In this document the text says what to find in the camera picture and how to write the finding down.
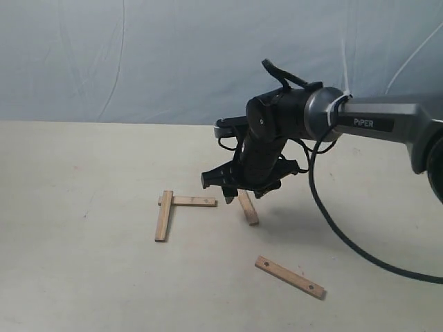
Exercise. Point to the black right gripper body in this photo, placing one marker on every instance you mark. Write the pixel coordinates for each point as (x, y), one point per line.
(256, 166)

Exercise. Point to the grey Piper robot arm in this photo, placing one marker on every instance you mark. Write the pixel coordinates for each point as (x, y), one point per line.
(323, 115)

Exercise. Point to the wooden piece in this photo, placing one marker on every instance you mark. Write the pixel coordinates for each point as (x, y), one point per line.
(248, 208)

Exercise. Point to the horizontal wooden stick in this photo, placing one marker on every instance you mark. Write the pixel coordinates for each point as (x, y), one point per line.
(194, 201)

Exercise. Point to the wood block with holes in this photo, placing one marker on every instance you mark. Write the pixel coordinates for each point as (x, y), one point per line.
(298, 281)

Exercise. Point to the grey backdrop cloth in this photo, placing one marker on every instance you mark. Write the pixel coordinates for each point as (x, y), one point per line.
(191, 62)

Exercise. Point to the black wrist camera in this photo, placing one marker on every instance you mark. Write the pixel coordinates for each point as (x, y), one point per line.
(231, 127)

